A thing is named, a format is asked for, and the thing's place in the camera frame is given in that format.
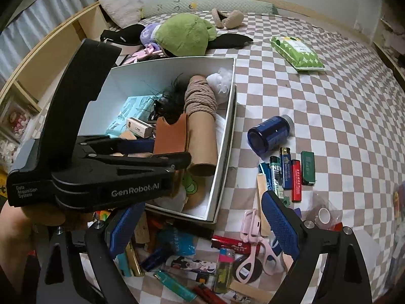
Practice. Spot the long green patterned pillow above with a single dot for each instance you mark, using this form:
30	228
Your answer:
196	4

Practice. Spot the grey fluffy pillow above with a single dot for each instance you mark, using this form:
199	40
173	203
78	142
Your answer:
121	8

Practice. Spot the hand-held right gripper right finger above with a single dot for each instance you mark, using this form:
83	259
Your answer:
281	224

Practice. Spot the cartoon printed lighter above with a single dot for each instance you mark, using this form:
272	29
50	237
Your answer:
189	264

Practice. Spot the small white carton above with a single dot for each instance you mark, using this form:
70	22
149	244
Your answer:
139	126

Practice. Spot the black cap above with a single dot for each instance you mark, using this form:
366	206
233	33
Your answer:
126	33

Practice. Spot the teal lighter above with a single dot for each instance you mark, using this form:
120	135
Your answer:
175	286

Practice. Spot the green dotted wipes packet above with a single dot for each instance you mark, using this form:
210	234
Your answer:
297	53

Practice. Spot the checkered bed sheet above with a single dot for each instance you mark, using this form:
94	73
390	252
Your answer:
348	117

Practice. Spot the dark blue plastic bottle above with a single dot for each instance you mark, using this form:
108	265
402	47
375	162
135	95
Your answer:
269	134

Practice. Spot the small blue packet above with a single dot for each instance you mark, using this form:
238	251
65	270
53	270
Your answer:
177	240

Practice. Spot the light wooden stick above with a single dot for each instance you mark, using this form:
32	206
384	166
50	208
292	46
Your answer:
262	185

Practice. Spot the bright red lighter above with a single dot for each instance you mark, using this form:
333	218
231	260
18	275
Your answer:
296	180

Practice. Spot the black feather ornament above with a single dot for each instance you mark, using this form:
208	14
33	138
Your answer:
171	101

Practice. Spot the black cloth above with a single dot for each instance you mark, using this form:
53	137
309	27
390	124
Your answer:
231	40

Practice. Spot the green and black lighter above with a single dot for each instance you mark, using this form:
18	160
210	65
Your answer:
277	174

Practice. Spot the yellow and pink lighter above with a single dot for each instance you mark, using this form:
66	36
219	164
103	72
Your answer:
224	270

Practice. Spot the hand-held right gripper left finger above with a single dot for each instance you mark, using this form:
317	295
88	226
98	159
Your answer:
126	228

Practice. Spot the navy blue lighter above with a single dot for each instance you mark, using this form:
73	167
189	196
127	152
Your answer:
155	258

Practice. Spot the clear storage box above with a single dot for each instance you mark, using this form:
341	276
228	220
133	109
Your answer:
17	126

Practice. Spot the dark blue lighter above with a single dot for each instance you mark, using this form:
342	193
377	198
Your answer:
266	177

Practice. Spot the tan plush slipper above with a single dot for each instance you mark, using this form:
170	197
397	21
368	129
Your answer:
232	19

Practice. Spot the person's left hand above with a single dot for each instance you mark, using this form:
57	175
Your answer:
47	217

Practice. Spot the white tape roll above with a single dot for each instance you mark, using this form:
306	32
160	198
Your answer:
329	220

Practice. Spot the white cardboard box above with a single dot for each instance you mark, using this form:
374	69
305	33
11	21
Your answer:
133	82

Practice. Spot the brown leather card holder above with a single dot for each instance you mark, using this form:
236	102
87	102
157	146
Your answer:
169	136

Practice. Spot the purple plush toy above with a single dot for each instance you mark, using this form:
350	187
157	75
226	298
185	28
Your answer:
148	33

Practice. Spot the blue and yellow lighter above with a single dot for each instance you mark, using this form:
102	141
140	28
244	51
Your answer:
286	167

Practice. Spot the grey curtain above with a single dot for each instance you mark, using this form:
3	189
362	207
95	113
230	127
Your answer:
41	12

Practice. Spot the pink scissors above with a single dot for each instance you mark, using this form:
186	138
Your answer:
250	266

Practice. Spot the gold lighter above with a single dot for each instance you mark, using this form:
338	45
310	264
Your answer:
134	259

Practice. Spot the beige fuzzy pad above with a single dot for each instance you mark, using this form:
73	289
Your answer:
128	135

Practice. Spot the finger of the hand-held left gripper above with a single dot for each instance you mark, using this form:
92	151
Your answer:
136	146
177	159

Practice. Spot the green plush toy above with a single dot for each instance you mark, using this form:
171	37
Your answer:
183	34

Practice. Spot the light blue packet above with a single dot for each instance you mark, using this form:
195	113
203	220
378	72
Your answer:
136	106
115	126

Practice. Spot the wooden bedside shelf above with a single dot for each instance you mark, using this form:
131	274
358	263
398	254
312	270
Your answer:
85	22

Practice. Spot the dark red lighter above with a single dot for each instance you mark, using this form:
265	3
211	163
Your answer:
231	244

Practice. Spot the cardboard tube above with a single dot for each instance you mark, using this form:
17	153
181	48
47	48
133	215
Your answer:
202	142

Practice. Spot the white mesh bath pouf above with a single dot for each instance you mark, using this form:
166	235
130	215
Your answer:
221	79

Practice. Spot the person's left forearm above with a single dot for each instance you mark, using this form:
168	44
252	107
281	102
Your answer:
14	231

